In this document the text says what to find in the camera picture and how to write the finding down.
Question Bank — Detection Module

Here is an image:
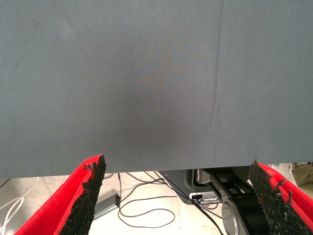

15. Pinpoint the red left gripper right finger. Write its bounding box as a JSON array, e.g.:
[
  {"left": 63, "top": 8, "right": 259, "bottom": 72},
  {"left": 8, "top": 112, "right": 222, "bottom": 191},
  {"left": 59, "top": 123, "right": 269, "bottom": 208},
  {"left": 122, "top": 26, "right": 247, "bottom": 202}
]
[{"left": 247, "top": 160, "right": 313, "bottom": 235}]

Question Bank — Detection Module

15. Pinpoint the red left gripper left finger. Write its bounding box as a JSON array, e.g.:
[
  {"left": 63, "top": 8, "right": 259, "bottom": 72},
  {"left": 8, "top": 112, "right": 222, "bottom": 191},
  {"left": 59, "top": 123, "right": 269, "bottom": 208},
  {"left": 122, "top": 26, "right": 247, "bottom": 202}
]
[{"left": 14, "top": 153, "right": 107, "bottom": 235}]

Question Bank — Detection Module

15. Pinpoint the grey robot base cover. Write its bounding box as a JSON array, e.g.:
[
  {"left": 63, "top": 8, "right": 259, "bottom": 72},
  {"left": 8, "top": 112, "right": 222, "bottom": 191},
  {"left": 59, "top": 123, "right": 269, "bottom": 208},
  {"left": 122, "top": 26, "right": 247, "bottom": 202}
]
[{"left": 160, "top": 169, "right": 196, "bottom": 204}]

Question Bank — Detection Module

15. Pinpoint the olive cloth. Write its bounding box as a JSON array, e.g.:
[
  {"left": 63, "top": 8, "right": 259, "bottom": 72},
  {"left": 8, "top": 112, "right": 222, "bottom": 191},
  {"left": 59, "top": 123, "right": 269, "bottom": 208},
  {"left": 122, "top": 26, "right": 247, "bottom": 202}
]
[{"left": 292, "top": 163, "right": 313, "bottom": 190}]

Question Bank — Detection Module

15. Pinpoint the grey metal adapter box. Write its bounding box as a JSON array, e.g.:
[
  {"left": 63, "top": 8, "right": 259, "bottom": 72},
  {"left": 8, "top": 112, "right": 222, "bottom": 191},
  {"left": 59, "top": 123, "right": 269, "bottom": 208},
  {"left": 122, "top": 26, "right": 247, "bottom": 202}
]
[{"left": 93, "top": 194, "right": 121, "bottom": 220}]

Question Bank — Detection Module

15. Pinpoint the silver hub with white label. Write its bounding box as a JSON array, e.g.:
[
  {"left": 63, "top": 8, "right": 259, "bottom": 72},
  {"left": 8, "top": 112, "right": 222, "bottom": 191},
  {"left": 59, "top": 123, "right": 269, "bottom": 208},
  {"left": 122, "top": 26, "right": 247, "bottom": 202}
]
[{"left": 189, "top": 192, "right": 222, "bottom": 205}]

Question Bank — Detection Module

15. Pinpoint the dark grey table cloth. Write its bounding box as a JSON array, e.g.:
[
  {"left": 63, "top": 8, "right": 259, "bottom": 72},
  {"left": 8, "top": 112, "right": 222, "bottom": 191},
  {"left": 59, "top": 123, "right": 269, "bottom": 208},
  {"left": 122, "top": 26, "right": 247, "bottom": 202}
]
[{"left": 0, "top": 0, "right": 313, "bottom": 179}]

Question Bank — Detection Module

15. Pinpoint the white floor cable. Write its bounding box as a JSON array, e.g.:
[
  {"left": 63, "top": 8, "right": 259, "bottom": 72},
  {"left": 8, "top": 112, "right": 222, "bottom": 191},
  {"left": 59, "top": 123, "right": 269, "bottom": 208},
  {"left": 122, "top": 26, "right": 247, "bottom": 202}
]
[{"left": 0, "top": 195, "right": 25, "bottom": 235}]

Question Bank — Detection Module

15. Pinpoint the straight black adapter cable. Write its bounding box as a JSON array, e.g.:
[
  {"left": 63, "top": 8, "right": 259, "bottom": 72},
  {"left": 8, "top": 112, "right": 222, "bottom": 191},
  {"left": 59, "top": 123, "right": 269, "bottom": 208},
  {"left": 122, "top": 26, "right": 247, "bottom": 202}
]
[{"left": 117, "top": 172, "right": 122, "bottom": 205}]

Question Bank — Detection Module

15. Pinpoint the looped black floor cable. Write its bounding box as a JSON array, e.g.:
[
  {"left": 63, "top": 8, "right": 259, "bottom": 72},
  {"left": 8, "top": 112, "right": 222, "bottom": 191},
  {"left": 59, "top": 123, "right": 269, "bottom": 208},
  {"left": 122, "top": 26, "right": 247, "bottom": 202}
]
[{"left": 116, "top": 195, "right": 178, "bottom": 230}]

